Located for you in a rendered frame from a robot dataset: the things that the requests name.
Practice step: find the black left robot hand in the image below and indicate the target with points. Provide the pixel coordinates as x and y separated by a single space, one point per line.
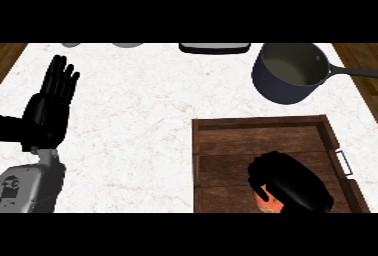
46 113

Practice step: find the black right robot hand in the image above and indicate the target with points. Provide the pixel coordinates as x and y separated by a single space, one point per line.
289 181

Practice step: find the orange squash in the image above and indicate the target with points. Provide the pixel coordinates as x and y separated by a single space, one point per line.
267 204

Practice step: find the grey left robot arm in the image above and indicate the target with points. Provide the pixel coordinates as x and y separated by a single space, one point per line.
30 186

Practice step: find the brown wooden tray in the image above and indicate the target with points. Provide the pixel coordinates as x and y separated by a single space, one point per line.
230 160

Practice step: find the dark blue pot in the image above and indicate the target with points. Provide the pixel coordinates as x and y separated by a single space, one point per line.
289 71

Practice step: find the grey round object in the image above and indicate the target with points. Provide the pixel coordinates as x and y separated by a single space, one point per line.
127 45
69 44

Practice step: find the black flat appliance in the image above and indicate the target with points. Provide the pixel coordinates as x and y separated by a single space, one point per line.
214 48

